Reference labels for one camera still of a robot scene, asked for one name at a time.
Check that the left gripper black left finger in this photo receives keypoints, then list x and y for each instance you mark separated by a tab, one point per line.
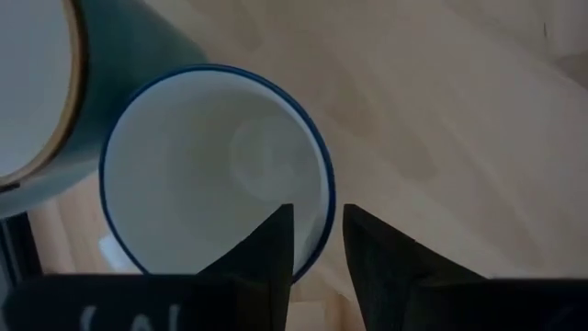
271	257

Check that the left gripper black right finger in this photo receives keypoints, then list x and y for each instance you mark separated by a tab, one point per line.
376	257

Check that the wooden shelf with black frame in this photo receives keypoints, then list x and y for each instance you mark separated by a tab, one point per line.
69	230

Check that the white mug with blue rim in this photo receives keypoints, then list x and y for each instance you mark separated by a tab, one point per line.
184	161

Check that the teal mug with white inside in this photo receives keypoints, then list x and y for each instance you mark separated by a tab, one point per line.
119	69

